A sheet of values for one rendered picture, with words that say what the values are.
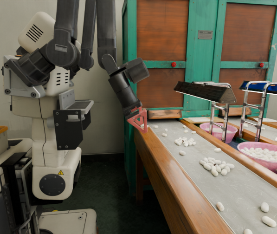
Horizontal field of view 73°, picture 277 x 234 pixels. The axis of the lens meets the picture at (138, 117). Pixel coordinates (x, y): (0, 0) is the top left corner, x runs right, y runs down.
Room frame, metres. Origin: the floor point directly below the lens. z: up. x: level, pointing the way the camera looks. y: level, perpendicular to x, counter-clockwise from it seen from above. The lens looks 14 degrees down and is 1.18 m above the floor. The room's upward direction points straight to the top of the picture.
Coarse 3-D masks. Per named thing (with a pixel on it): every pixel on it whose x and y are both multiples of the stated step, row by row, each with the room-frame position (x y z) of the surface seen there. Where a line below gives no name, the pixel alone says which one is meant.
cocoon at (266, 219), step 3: (264, 216) 0.47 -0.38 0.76; (264, 219) 0.47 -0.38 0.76; (267, 219) 0.46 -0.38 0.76; (270, 219) 0.46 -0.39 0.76; (264, 222) 0.46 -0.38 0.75; (267, 222) 0.46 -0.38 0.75; (270, 222) 0.45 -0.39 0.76; (273, 222) 0.45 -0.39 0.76; (270, 225) 0.45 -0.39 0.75; (273, 225) 0.45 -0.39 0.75
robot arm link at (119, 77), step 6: (114, 72) 0.61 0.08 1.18; (120, 72) 0.60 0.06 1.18; (126, 72) 0.60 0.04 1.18; (114, 78) 0.59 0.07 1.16; (120, 78) 0.59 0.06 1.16; (126, 78) 0.61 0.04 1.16; (114, 84) 0.59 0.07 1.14; (120, 84) 0.59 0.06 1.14; (126, 84) 0.59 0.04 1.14; (114, 90) 0.60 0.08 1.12; (120, 90) 0.59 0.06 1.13
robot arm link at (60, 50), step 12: (60, 0) 0.57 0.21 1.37; (72, 0) 0.58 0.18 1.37; (60, 12) 0.57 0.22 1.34; (72, 12) 0.57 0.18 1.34; (60, 24) 0.57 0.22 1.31; (72, 24) 0.57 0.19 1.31; (60, 36) 0.55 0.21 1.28; (72, 36) 0.57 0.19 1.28; (48, 48) 0.54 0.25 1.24; (60, 48) 0.55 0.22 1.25; (72, 48) 0.55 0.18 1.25; (60, 60) 0.55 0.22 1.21; (72, 60) 0.55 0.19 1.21
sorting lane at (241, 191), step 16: (160, 128) 1.43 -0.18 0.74; (176, 128) 1.43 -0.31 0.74; (176, 144) 1.09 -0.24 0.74; (208, 144) 1.09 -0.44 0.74; (176, 160) 0.87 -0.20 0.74; (192, 160) 0.87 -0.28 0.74; (224, 160) 0.87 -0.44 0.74; (192, 176) 0.72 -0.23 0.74; (208, 176) 0.72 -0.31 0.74; (224, 176) 0.72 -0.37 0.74; (240, 176) 0.72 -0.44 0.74; (256, 176) 0.72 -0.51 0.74; (208, 192) 0.61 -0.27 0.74; (224, 192) 0.61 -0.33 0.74; (240, 192) 0.61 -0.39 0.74; (256, 192) 0.61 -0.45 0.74; (272, 192) 0.61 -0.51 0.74; (224, 208) 0.53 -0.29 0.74; (240, 208) 0.53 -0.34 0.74; (256, 208) 0.53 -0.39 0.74; (272, 208) 0.53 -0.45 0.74; (240, 224) 0.46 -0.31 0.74; (256, 224) 0.46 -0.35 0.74
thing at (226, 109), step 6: (210, 84) 1.06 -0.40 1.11; (216, 84) 1.06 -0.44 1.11; (222, 84) 1.07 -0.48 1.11; (228, 84) 1.07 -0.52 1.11; (222, 108) 1.13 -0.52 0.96; (228, 108) 1.08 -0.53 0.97; (228, 114) 1.08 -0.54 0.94; (210, 120) 1.24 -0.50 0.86; (210, 126) 1.23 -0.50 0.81; (222, 126) 1.12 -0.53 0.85; (210, 132) 1.23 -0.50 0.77; (222, 132) 1.10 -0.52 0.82; (222, 138) 1.09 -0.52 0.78
